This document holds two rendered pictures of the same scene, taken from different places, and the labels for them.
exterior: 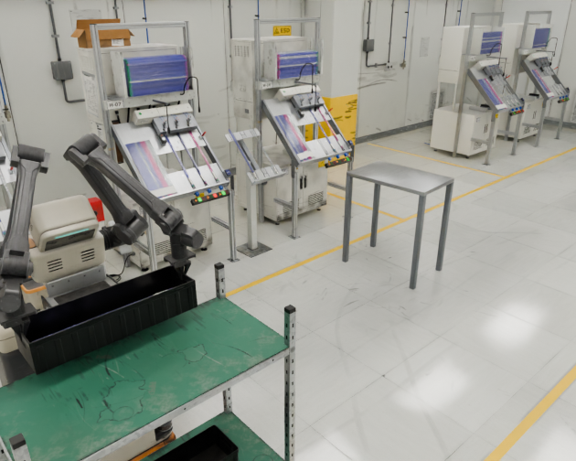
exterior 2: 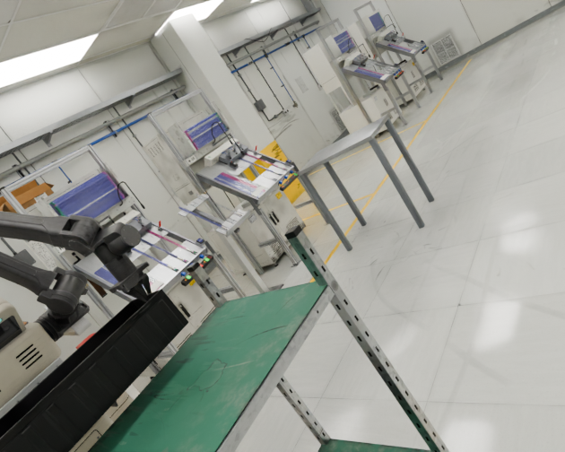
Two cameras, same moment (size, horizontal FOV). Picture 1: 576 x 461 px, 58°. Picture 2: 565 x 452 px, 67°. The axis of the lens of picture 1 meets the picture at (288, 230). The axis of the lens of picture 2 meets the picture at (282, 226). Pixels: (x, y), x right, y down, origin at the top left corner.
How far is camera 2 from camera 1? 0.91 m
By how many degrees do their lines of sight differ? 11
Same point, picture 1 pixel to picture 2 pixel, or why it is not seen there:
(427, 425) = (543, 315)
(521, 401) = not seen: outside the picture
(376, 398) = (470, 328)
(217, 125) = (183, 230)
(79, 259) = (19, 368)
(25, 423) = not seen: outside the picture
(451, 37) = (313, 57)
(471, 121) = (371, 102)
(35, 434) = not seen: outside the picture
